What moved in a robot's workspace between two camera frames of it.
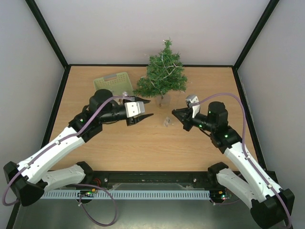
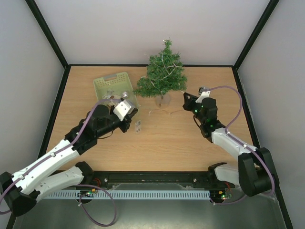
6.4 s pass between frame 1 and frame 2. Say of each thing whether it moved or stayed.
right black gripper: moved
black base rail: stayed
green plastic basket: stayed
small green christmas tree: stayed
